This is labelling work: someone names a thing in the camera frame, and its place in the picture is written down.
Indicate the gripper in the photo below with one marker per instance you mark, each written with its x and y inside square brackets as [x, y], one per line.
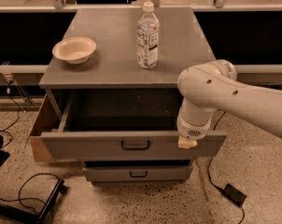
[190, 130]

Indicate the grey top drawer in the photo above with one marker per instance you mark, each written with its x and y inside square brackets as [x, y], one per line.
[121, 125]

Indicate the grey drawer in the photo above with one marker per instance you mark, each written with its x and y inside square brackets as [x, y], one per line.
[121, 125]
[137, 174]

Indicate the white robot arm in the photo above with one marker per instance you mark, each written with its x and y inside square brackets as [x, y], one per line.
[213, 86]

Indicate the grey drawer cabinet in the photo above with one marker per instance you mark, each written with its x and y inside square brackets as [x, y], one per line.
[114, 62]

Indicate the grey bottom drawer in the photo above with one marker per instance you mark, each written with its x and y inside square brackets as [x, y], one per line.
[137, 174]

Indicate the black power adapter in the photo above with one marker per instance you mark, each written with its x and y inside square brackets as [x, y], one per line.
[234, 195]

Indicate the clear plastic water bottle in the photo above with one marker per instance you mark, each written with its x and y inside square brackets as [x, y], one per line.
[147, 37]

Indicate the brown cardboard box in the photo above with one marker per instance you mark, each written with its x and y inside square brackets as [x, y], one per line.
[46, 121]

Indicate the white paper bowl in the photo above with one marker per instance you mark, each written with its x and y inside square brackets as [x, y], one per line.
[74, 50]

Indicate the black metal stand base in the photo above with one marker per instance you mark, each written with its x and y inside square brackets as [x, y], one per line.
[25, 213]

